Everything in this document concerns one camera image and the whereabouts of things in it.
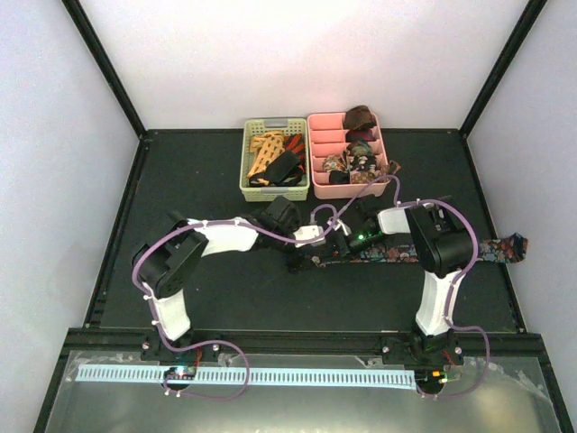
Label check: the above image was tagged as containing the navy floral tie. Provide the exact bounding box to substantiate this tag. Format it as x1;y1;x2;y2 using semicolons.
307;233;528;267

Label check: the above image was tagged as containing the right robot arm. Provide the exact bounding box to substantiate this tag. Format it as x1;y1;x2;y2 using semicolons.
336;200;479;364

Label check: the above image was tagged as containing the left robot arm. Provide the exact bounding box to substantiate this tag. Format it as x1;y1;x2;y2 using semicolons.
132;197;326;360

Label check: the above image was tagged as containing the black rolled tie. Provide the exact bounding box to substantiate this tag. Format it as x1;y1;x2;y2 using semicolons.
329;170;351;185

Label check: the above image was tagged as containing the brown dotted rolled tie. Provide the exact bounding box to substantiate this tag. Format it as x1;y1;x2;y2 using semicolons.
350;161;401;184

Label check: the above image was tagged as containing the dark floral rolled tie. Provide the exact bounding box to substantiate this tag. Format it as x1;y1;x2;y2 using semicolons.
347;155;380;172

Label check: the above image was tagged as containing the tan paisley rolled tie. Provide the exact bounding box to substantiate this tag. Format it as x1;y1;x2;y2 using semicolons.
322;155;348;172

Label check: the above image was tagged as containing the green floral rolled tie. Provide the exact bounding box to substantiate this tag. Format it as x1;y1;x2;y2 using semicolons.
346;140;372;157

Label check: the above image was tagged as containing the red blue rolled tie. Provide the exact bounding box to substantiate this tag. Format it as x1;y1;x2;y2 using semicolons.
345;128;378;143

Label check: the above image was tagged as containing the pink divided organizer tray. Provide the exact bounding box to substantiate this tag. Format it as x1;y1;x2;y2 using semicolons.
307;112;392;200

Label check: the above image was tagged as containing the red black striped tie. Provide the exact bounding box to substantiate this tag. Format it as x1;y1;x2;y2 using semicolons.
284;134;307;159

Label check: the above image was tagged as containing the orange patterned tie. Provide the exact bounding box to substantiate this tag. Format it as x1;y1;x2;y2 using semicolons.
247;130;285;178

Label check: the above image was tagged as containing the green plastic basket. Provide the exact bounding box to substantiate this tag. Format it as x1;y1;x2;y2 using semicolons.
239;118;310;202

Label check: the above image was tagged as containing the left controller board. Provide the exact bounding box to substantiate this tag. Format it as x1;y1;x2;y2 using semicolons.
163;365;197;381

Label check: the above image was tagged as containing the controller board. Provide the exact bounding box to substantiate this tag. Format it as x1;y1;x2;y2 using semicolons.
415;369;454;384
163;365;197;381

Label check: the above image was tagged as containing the right controller board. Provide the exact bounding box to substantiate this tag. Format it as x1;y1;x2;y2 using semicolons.
415;369;454;384

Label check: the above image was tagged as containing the clear acrylic sheet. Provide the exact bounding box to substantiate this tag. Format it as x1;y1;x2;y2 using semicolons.
36;352;562;432

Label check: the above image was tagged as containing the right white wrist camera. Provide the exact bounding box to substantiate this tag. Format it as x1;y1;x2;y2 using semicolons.
334;219;352;236

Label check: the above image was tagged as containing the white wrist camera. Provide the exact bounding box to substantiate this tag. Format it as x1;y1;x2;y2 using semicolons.
334;219;352;236
293;225;325;248

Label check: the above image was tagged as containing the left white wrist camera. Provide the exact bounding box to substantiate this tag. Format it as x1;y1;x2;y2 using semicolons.
293;225;325;248

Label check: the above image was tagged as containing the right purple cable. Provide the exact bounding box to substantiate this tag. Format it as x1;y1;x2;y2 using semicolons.
310;174;492;401

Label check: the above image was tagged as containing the light blue slotted cable duct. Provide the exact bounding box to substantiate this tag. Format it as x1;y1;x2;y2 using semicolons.
75;364;417;391

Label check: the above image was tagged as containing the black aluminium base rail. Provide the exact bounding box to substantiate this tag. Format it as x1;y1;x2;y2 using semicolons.
67;328;546;362

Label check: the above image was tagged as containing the right black frame post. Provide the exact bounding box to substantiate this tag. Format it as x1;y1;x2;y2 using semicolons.
459;0;548;138

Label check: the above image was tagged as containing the black frame post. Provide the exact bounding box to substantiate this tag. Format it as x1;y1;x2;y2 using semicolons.
61;0;147;138
459;0;548;138

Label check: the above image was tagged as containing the left black frame post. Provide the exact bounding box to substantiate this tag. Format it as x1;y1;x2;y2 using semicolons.
61;0;147;138

